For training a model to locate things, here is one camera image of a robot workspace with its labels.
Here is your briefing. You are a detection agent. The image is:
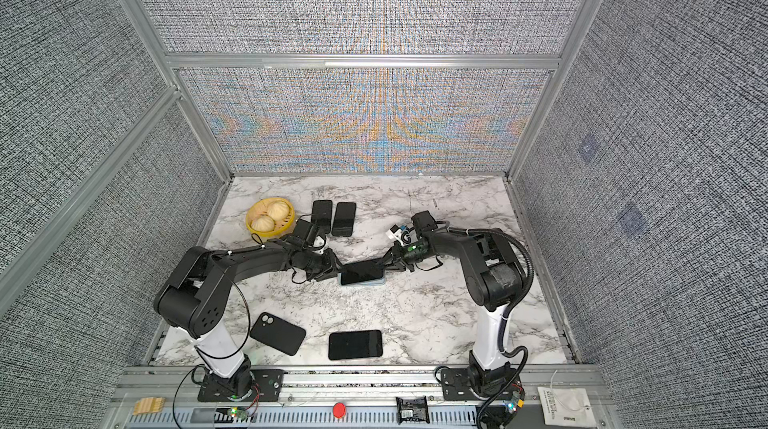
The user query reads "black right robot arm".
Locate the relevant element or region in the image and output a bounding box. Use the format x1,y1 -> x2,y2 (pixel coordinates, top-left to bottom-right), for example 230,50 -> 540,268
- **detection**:
377,221 -> 535,399

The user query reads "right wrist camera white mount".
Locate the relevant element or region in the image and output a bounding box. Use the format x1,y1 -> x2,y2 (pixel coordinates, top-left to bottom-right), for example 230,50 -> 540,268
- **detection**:
386,224 -> 413,247

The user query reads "black phone case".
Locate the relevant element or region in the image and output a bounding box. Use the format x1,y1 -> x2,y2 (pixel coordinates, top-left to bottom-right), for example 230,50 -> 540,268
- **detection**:
310,200 -> 333,234
331,202 -> 357,237
249,312 -> 307,356

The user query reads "small black electronics box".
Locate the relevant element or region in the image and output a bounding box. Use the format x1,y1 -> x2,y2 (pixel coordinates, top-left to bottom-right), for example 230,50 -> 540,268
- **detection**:
396,396 -> 431,425

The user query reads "steamed bun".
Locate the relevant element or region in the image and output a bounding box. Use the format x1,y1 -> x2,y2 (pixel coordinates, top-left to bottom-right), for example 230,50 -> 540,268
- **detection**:
250,215 -> 276,233
267,200 -> 292,223

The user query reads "red emergency button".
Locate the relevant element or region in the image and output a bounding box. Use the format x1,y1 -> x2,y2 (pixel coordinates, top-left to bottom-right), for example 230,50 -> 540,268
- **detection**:
332,403 -> 347,419

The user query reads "aluminium front rail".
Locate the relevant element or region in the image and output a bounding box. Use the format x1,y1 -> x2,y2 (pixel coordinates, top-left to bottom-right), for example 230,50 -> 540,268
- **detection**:
101,364 -> 622,428

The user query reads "wooden clips stack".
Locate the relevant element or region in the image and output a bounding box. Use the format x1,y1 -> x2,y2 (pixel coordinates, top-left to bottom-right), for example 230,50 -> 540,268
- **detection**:
132,397 -> 166,416

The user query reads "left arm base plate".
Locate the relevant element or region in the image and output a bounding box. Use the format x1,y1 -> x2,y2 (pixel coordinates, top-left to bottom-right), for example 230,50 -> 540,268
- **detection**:
197,369 -> 285,403

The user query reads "right steamed bun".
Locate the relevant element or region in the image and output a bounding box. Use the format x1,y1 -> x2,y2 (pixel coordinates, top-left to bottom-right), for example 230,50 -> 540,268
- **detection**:
267,200 -> 292,223

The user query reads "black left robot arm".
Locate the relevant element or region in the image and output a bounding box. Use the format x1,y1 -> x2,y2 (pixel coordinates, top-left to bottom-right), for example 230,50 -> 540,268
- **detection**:
154,239 -> 341,380

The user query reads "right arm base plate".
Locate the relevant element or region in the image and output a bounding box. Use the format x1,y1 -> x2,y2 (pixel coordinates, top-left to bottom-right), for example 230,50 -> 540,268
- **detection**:
434,364 -> 525,401

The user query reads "left steamed bun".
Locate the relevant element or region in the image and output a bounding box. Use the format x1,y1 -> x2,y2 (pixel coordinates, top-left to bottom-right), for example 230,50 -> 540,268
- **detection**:
250,215 -> 276,233

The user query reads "black phone front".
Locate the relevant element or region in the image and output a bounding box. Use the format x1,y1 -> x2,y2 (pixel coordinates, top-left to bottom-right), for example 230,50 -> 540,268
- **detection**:
328,330 -> 383,361

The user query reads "yellow bamboo steamer basket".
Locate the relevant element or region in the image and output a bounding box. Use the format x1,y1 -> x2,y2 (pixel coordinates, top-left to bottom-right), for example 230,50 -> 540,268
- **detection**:
245,197 -> 298,243

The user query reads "black phone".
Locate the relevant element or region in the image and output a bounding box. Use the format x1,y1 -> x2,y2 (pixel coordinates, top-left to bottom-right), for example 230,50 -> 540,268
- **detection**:
328,330 -> 383,361
339,260 -> 384,280

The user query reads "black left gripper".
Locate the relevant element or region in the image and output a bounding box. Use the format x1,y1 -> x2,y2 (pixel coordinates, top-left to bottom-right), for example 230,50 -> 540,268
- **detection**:
302,247 -> 348,281

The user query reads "light blue phone case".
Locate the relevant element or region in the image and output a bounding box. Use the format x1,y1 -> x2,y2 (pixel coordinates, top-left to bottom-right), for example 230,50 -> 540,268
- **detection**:
338,276 -> 386,287

